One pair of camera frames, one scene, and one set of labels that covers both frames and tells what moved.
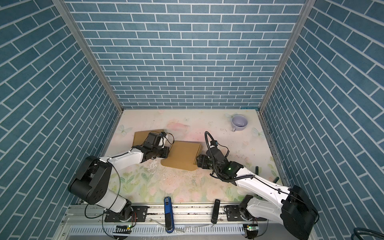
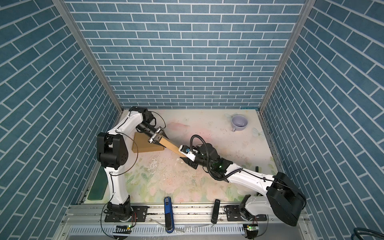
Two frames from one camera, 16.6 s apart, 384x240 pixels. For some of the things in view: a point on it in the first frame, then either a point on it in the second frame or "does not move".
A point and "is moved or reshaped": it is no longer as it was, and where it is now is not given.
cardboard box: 140,137 does not move
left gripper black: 166,150 -> 156,135
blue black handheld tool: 169,218 does not move
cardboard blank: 182,155 is moved or reshaped
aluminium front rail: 95,215 does not move
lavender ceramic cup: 239,122 does not move
